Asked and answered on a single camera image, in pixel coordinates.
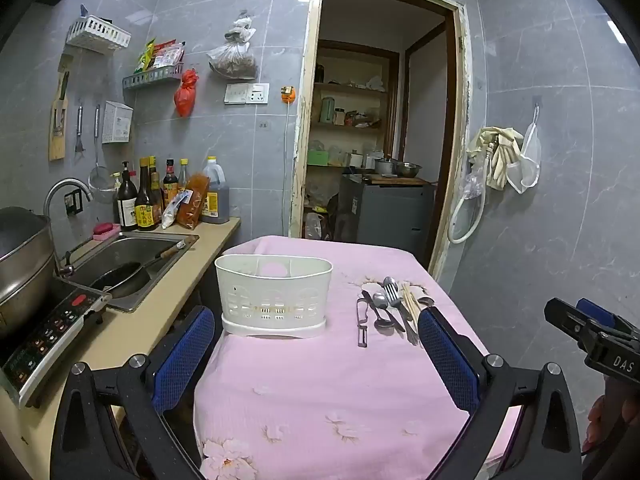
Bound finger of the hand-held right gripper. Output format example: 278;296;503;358
544;297;602;347
575;298;618;326

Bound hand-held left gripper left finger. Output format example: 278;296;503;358
50;304;216;480

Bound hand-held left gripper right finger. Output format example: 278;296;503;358
417;304;584;480

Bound black handled knife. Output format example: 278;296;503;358
362;289;407;333

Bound wooden chopstick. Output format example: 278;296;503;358
404;282;422;322
401;282;418;323

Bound white plastic utensil basket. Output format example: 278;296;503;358
214;253;334;340

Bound person's right hand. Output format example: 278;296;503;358
582;394;640;457

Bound beige kitchen counter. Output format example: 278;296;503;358
0;217;242;480

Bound black frying pan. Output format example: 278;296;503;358
90;240;194;299

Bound steel sink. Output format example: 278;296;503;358
56;230;200;314

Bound pink floral tablecloth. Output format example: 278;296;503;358
192;235;525;480

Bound black induction cooker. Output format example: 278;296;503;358
0;279;112;409

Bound white blue packet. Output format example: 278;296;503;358
160;190;194;229

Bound soy sauce bottle yellow label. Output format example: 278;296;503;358
133;157;161;232

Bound grey cabinet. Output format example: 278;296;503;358
335;175;436;255

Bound orange chili packet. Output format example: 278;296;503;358
176;172;211;229

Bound large oil jug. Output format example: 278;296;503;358
200;155;231;225

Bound white mesh bag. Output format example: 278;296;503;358
505;104;542;195

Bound dark pump bottle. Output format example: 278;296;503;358
117;161;139;226

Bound clear plastic bag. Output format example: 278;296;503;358
462;157;486;202

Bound dark sauce bottle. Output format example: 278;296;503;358
149;156;165;212

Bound red capped sauce bottle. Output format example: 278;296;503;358
162;159;180;207

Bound cream rubber gloves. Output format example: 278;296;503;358
467;126;524;191

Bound steel pot with lid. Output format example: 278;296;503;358
0;206;56;342

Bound wooden cutting board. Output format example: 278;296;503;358
362;174;431;186

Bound hanging steel strainer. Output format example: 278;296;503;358
88;104;117;194

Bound steel faucet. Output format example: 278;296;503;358
43;178;95;277

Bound white paper box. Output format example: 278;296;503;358
102;101;135;145

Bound hanging wooden board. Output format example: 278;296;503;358
48;55;74;162

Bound red plastic bag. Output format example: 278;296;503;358
173;68;200;118

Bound wooden shelf unit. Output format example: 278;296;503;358
307;39;401;171

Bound clear bag of dried goods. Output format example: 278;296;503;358
207;10;259;81

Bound red seasoning packet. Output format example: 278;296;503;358
150;40;184;69

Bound yellow green seasoning packet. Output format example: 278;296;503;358
137;37;157;74

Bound white hose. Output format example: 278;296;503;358
447;159;487;245

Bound white power cable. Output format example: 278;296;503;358
281;102;294;232

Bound worn door frame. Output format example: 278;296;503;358
288;0;474;282

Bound grey wall shelf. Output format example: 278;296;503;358
122;62;185;91

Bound white wall basket shelf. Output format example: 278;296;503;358
65;14;132;54

